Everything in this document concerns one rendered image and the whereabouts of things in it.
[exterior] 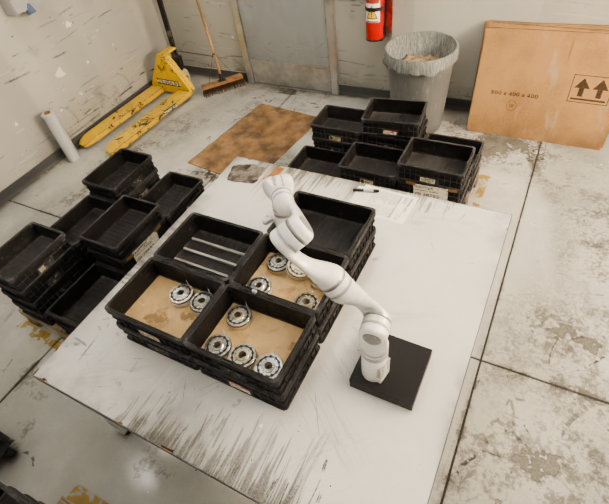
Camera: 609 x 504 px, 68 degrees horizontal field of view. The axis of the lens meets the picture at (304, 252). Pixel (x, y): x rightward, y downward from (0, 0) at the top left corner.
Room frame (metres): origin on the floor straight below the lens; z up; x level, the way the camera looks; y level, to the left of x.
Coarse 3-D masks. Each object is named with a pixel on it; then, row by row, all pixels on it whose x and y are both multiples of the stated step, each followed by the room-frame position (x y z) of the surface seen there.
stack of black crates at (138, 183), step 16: (112, 160) 2.81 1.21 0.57; (128, 160) 2.88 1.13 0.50; (144, 160) 2.69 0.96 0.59; (96, 176) 2.67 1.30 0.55; (112, 176) 2.73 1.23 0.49; (128, 176) 2.54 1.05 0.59; (144, 176) 2.65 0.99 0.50; (96, 192) 2.54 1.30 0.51; (112, 192) 2.42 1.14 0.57; (128, 192) 2.51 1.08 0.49; (144, 192) 2.59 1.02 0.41
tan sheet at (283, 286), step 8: (264, 264) 1.33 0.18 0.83; (256, 272) 1.29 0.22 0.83; (264, 272) 1.28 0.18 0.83; (272, 280) 1.23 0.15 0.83; (280, 280) 1.22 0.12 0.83; (288, 280) 1.21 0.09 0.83; (304, 280) 1.20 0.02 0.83; (272, 288) 1.19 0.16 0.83; (280, 288) 1.18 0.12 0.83; (288, 288) 1.17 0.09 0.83; (296, 288) 1.16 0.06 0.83; (304, 288) 1.16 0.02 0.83; (312, 288) 1.15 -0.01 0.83; (280, 296) 1.14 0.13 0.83; (288, 296) 1.13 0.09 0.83; (296, 296) 1.12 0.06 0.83; (320, 296) 1.10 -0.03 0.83
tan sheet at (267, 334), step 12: (252, 312) 1.08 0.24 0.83; (252, 324) 1.03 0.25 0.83; (264, 324) 1.02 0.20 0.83; (276, 324) 1.01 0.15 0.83; (288, 324) 1.00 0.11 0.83; (228, 336) 0.99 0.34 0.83; (240, 336) 0.98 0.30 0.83; (252, 336) 0.97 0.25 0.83; (264, 336) 0.96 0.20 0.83; (276, 336) 0.95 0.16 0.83; (288, 336) 0.94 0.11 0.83; (264, 348) 0.91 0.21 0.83; (276, 348) 0.90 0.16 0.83; (288, 348) 0.89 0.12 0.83
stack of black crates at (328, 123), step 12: (324, 108) 3.14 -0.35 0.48; (336, 108) 3.13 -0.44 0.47; (348, 108) 3.07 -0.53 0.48; (324, 120) 3.12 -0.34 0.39; (336, 120) 3.11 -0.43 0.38; (348, 120) 3.08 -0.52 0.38; (360, 120) 3.02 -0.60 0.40; (324, 132) 2.89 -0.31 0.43; (336, 132) 2.84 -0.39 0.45; (348, 132) 2.77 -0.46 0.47; (360, 132) 2.73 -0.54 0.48; (324, 144) 2.90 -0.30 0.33; (336, 144) 2.83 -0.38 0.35; (348, 144) 2.77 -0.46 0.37
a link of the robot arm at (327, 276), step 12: (276, 228) 0.92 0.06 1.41; (276, 240) 0.88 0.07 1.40; (288, 240) 0.87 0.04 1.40; (288, 252) 0.86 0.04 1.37; (300, 252) 0.90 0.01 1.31; (300, 264) 0.85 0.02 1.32; (312, 264) 0.86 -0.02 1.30; (324, 264) 0.87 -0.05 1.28; (336, 264) 0.88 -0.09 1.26; (312, 276) 0.83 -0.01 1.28; (324, 276) 0.83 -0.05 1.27; (336, 276) 0.83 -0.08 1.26; (324, 288) 0.82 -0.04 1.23
